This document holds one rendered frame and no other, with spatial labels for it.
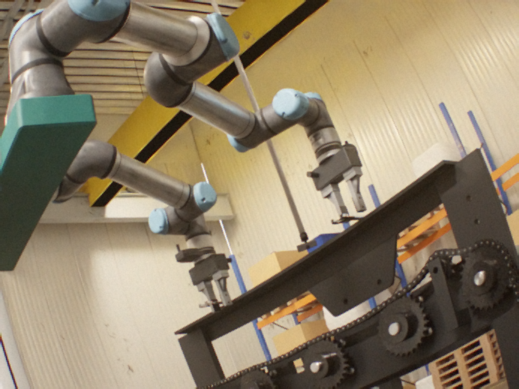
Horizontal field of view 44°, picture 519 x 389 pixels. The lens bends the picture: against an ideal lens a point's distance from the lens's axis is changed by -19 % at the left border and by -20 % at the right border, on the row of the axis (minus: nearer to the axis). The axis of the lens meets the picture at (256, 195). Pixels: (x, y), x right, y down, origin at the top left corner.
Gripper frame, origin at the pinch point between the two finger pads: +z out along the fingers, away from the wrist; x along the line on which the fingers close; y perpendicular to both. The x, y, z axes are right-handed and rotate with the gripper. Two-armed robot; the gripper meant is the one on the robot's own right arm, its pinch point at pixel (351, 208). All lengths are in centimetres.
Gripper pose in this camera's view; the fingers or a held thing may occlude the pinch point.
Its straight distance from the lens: 184.3
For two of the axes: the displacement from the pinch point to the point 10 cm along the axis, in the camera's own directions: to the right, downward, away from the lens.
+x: 6.0, -4.6, -6.6
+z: 3.1, 8.9, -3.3
